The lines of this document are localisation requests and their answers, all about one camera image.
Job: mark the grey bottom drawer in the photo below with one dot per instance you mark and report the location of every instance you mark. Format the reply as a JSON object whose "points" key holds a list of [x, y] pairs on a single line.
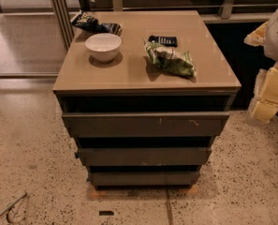
{"points": [[101, 179]]}

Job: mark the white ceramic bowl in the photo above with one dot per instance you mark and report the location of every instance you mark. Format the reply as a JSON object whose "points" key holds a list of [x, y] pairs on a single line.
{"points": [[103, 47]]}

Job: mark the grey top drawer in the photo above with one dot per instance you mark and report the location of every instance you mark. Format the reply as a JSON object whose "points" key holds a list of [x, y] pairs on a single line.
{"points": [[144, 124]]}

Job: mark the dark blue chip bag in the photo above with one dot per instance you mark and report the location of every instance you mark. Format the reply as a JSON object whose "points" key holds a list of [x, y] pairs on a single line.
{"points": [[89, 23]]}

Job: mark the metal window frame post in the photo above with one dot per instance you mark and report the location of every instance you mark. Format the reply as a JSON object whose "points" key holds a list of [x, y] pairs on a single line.
{"points": [[63, 19]]}

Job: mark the grey drawer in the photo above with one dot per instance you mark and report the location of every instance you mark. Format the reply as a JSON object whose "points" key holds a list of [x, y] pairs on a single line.
{"points": [[144, 124], [101, 179], [143, 156]]}

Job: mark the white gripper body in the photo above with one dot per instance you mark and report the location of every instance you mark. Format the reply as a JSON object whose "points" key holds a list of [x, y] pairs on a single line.
{"points": [[264, 105]]}

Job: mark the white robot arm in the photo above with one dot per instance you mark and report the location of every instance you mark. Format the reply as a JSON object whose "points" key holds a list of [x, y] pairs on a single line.
{"points": [[270, 46]]}

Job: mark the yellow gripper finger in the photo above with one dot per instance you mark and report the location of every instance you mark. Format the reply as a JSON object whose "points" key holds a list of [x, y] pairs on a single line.
{"points": [[256, 38]]}

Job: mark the green chip bag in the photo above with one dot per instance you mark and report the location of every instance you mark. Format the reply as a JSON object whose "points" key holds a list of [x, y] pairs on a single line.
{"points": [[169, 60]]}

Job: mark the black snack packet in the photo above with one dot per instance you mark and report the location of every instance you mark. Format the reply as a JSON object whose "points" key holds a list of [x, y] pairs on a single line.
{"points": [[166, 41]]}

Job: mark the metal rod on floor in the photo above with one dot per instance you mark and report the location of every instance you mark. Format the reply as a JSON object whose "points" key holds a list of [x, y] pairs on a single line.
{"points": [[11, 205]]}

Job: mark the grey drawer cabinet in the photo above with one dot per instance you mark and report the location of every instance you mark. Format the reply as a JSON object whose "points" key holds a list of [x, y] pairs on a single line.
{"points": [[131, 84]]}

